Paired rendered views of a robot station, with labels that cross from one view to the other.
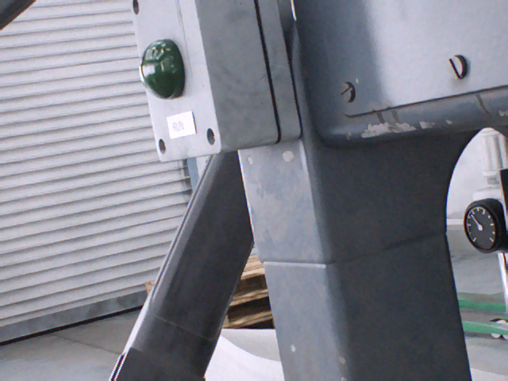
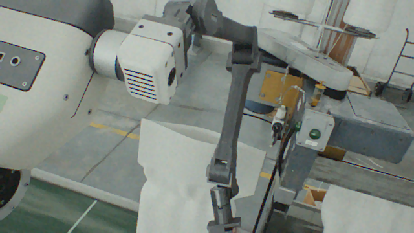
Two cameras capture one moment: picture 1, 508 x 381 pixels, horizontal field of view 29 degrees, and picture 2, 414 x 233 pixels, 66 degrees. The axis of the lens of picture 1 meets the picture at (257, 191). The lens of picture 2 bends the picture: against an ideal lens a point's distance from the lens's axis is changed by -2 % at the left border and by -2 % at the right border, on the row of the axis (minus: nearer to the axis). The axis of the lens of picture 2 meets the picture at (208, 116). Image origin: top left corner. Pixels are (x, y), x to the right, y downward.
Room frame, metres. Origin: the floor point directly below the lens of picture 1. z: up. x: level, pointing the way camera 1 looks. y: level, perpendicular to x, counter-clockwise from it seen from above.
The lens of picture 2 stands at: (0.26, 0.80, 1.65)
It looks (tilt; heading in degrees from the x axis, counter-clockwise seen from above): 26 degrees down; 307
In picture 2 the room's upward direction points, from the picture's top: 11 degrees clockwise
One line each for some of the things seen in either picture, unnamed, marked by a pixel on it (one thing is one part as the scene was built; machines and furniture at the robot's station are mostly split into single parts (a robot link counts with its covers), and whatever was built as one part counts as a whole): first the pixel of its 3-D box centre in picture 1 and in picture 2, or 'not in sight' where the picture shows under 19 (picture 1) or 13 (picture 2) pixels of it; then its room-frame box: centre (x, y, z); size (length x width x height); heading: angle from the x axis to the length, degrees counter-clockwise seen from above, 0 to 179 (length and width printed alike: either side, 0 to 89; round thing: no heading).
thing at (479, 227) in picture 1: (488, 225); (277, 127); (0.68, -0.15, 1.16); 0.04 x 0.02 x 0.04; 28
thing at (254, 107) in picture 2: not in sight; (263, 82); (0.89, -0.37, 1.21); 0.15 x 0.15 x 0.25
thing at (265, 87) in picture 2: not in sight; (280, 87); (0.79, -0.32, 1.23); 0.28 x 0.07 x 0.16; 28
